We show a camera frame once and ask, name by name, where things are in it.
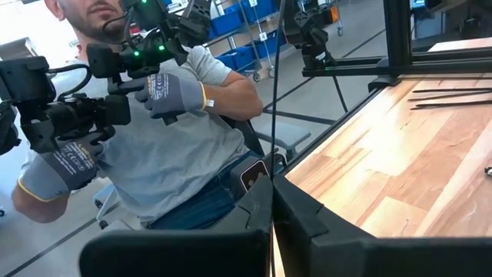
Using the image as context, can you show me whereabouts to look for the blue storage bin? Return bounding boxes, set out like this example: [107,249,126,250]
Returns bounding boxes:
[209,4,246,38]
[214,45,255,73]
[245,29,288,59]
[240,0,278,25]

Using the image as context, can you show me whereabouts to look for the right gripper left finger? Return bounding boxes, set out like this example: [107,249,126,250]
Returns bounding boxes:
[78,175,274,277]

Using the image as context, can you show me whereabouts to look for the black aluminium table frame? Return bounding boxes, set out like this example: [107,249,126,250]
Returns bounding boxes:
[282,0,492,180]

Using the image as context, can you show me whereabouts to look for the white chair base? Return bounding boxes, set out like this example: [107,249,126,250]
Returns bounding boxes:
[91,182,121,232]

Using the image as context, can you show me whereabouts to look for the metal shelf cart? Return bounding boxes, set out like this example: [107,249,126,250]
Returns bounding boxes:
[203,0,295,84]

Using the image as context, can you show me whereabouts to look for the person's hand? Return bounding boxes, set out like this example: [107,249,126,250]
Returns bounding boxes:
[17,132,107,203]
[134,72,208,126]

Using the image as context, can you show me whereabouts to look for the grey stool seat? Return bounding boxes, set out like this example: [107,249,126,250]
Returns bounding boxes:
[254,121,313,160]

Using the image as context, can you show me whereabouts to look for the smartphone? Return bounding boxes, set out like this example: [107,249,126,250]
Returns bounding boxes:
[238,159,271,193]

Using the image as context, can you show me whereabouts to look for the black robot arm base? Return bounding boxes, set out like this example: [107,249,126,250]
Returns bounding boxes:
[294,10,337,72]

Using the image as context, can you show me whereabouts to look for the black office chair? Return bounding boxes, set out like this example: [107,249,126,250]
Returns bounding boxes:
[221,114,267,159]

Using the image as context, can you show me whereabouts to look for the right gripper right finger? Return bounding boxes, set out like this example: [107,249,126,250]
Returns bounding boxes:
[273,175,492,277]

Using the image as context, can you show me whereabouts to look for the person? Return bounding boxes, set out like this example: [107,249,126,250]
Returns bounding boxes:
[10,0,267,232]

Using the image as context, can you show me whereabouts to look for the orange cart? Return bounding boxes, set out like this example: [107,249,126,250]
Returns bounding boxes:
[321,0,346,38]

